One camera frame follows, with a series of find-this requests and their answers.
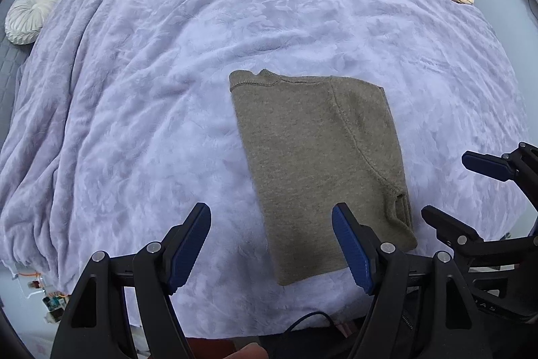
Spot olive brown knit sweater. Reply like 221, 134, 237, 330
229, 70, 417, 286

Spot clutter on floor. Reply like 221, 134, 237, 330
14, 266, 70, 324

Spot person's dark trousers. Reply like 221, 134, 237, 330
187, 316, 366, 358

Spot lavender plush bed blanket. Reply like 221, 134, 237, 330
1, 0, 527, 338

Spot round white pleated cushion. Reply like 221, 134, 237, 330
5, 0, 59, 45

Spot grey quilted headboard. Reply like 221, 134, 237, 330
1, 0, 59, 139

